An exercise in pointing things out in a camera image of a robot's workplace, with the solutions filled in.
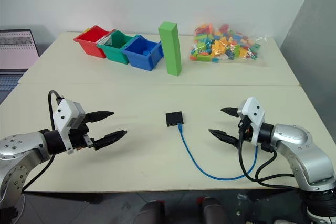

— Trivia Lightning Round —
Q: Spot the white card in bin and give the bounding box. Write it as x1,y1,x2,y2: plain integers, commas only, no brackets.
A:
97,30,117,46

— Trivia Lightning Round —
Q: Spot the small black box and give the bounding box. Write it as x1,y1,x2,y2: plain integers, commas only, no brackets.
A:
165,111,185,127

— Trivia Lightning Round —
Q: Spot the tall green block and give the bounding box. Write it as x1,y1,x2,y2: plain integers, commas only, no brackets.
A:
158,21,182,77

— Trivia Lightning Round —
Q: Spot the open laptop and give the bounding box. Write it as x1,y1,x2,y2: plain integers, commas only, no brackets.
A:
0,29,40,105

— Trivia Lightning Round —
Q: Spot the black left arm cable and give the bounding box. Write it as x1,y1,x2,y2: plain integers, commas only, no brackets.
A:
21,90,65,193

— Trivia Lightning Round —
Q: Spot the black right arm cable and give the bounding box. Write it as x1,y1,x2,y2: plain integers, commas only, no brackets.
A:
237,119,301,190

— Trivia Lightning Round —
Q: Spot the green plastic bin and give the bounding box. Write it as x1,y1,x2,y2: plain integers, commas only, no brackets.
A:
96,29,135,65

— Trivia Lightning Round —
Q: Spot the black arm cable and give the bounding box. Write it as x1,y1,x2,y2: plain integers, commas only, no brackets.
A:
21,90,65,193
237,119,301,190

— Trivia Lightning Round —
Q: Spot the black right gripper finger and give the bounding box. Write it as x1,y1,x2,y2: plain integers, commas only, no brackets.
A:
221,106,240,117
208,129,241,149

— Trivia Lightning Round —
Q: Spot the blue cable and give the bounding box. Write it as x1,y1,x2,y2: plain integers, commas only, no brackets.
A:
177,123,259,182

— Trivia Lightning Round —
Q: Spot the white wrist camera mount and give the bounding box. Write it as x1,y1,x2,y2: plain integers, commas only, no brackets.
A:
52,99,86,155
237,97,266,146

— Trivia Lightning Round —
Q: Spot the bag of colourful bricks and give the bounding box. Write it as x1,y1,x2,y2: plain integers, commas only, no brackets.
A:
188,22,269,63

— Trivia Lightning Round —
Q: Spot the red plastic bin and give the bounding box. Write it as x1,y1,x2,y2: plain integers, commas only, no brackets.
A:
73,25,111,59

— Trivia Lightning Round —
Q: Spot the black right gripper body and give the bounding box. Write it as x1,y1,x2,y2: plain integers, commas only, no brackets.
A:
237,115,254,144

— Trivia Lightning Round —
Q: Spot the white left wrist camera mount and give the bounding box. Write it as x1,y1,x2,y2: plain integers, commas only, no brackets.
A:
52,99,86,155

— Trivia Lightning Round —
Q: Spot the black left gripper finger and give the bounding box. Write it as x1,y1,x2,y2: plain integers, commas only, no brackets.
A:
92,130,128,151
85,110,115,124

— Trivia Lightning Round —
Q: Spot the blue plastic bin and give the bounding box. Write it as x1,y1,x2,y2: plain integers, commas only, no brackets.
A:
121,34,164,72

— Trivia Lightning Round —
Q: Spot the dark rounded shape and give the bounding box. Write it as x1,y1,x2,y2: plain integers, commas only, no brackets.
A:
136,200,166,224
202,196,229,224

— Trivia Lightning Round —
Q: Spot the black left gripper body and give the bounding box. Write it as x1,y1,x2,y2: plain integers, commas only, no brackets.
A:
68,122,96,151

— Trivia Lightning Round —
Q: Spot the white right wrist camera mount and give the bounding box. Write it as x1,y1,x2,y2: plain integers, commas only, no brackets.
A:
237,97,266,146

